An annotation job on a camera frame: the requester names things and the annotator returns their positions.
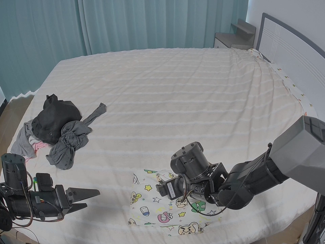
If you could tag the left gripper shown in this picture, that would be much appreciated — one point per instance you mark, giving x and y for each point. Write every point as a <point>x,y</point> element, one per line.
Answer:
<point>38,204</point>

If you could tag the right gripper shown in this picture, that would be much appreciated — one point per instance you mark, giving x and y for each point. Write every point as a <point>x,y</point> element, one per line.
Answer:
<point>180,188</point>

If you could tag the white printed pyjama top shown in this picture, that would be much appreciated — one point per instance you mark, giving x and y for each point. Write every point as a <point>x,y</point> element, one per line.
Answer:
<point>157,212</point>

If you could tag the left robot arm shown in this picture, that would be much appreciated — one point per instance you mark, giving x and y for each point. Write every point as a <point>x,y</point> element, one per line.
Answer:
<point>14,171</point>

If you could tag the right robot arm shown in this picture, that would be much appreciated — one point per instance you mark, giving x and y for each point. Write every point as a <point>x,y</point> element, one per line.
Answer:
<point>254,182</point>

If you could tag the pile of clothes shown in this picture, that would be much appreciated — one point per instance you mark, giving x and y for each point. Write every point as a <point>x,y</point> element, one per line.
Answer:
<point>55,121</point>

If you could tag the bed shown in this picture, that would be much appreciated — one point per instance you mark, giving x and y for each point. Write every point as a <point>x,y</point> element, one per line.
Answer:
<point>177,98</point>

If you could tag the white printed pillow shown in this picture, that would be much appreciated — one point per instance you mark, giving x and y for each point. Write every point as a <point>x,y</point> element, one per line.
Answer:
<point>292,85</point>

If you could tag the grey bedside table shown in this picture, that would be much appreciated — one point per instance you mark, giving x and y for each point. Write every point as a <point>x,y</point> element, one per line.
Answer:
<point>233,41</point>

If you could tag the blue-green curtain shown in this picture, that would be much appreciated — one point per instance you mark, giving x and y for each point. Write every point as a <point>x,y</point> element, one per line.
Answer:
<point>38,34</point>
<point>165,14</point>

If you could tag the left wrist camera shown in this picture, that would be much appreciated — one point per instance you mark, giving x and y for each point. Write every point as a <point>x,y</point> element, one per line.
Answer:
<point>44,182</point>

